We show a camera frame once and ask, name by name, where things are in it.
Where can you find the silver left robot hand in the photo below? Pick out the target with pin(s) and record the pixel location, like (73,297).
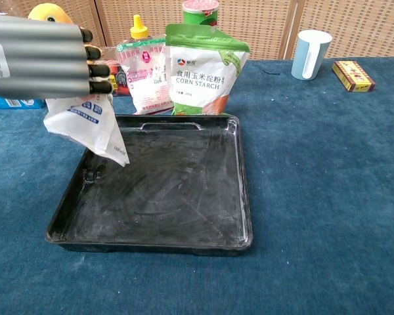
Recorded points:
(36,59)

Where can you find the white plastic bag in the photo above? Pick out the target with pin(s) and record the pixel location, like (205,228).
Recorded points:
(88,128)

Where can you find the yellow plush dinosaur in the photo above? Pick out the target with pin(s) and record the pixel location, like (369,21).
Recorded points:
(51,13)

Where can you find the blue cookie box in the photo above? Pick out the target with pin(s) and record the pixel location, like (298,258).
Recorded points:
(13,103)

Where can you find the dark pack with red caps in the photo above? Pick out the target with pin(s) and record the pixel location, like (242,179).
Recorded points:
(119,80)

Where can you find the yellow cap honey bottle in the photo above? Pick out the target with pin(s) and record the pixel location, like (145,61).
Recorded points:
(138,31)

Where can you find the pink zip bag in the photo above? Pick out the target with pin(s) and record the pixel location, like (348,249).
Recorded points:
(144,75)

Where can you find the green corn starch bag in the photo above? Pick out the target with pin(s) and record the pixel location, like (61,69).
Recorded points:
(200,75)

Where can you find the green chips can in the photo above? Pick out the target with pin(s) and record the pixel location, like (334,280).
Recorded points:
(202,13)

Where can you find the black baking tray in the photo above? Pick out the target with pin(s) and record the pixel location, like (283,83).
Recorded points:
(157,197)

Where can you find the wicker folding screen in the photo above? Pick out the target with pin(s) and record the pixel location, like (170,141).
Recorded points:
(266,26)

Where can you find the light blue measuring cup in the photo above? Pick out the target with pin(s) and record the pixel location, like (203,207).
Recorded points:
(310,55)

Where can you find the blue table cloth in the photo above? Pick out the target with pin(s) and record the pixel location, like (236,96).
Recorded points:
(315,197)

